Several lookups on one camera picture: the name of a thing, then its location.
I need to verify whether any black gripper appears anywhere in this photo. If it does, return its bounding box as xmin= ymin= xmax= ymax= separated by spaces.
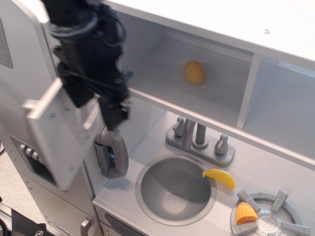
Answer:
xmin=50 ymin=22 xmax=130 ymax=131

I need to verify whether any grey microwave door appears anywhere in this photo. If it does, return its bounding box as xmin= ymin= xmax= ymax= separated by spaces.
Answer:
xmin=23 ymin=78 xmax=103 ymax=191

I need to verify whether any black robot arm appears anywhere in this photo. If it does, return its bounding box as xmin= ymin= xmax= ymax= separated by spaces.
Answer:
xmin=43 ymin=0 xmax=130 ymax=131

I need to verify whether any silver toy telephone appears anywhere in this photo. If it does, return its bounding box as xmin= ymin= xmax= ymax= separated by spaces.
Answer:
xmin=94 ymin=126 xmax=129 ymax=179

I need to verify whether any grey ice dispenser panel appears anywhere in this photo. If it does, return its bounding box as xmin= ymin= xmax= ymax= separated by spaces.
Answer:
xmin=10 ymin=136 xmax=56 ymax=186

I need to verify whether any grey fridge label plate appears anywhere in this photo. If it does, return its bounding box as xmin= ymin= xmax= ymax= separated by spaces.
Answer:
xmin=0 ymin=20 xmax=13 ymax=69

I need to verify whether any yellow toy potato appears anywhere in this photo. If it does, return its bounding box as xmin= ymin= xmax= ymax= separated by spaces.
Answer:
xmin=184 ymin=60 xmax=206 ymax=85

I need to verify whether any silver round sink bowl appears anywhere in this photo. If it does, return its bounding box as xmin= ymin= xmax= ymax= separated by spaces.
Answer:
xmin=135 ymin=154 xmax=217 ymax=226

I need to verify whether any grey oven vent panel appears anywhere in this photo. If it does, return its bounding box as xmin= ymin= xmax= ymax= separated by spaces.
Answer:
xmin=104 ymin=214 xmax=144 ymax=236

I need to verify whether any grey toy kitchen cabinet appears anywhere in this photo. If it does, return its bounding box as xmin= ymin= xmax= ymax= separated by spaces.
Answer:
xmin=0 ymin=0 xmax=315 ymax=236

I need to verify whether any silver toy faucet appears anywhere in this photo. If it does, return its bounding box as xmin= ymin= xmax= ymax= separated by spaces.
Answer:
xmin=166 ymin=117 xmax=235 ymax=168

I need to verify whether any yellow toy banana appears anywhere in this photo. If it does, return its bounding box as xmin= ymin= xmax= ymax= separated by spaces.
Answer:
xmin=202 ymin=169 xmax=235 ymax=190

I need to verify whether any black base with screw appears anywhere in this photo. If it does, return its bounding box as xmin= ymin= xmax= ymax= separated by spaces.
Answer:
xmin=0 ymin=198 xmax=54 ymax=236

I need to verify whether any yellow toy corn cob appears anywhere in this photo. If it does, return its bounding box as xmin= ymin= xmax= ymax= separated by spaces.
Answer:
xmin=236 ymin=202 xmax=258 ymax=225

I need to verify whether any silver stove burner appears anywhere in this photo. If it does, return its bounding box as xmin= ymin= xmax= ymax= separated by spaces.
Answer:
xmin=230 ymin=190 xmax=311 ymax=236

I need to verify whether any silver lower door handle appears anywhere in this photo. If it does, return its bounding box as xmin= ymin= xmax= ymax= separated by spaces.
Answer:
xmin=80 ymin=218 xmax=98 ymax=236

